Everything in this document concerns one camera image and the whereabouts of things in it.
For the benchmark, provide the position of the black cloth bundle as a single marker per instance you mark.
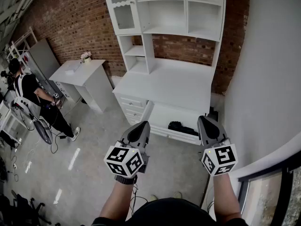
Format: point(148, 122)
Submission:
point(178, 126)

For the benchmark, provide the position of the black office chair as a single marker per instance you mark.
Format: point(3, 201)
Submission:
point(21, 211)

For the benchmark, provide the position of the pink flower pot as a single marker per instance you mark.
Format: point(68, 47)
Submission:
point(87, 59)

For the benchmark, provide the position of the dark framed window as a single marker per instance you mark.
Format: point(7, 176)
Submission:
point(265, 196)

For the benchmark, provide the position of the person's right pale shoe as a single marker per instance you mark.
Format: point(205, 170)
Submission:
point(177, 194)

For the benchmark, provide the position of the white power strip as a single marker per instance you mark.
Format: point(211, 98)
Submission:
point(15, 166)

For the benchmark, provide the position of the white frame table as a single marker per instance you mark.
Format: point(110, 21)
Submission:
point(4, 109)

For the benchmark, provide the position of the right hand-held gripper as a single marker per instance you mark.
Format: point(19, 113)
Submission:
point(218, 140)

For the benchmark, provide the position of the white metal rack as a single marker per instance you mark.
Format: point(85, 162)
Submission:
point(33, 35)

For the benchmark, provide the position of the white hutch shelf unit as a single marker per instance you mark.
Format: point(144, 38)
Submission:
point(164, 13)

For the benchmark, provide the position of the person's right forearm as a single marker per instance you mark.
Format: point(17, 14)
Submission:
point(225, 196)

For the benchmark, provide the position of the grey oval floor base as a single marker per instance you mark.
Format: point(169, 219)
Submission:
point(43, 133)

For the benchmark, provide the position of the person's left forearm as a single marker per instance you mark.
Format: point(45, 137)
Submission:
point(116, 201)

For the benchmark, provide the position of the glass hutch cabinet door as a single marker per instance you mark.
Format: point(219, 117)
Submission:
point(124, 18)

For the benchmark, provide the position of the person's left pale shoe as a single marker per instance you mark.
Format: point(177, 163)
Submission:
point(153, 197)

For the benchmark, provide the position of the person's pale shoe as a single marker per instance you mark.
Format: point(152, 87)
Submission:
point(153, 197)
point(177, 194)

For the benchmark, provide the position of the white side cabinet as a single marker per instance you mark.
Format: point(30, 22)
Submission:
point(89, 83)

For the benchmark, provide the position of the grey leaning board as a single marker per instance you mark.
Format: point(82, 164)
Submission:
point(43, 58)

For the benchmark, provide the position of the black power adapter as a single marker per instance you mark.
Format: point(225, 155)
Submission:
point(63, 137)

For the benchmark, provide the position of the person's dark clothing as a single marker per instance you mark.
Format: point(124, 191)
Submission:
point(169, 213)

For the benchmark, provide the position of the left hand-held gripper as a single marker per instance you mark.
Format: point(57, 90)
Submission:
point(131, 149)

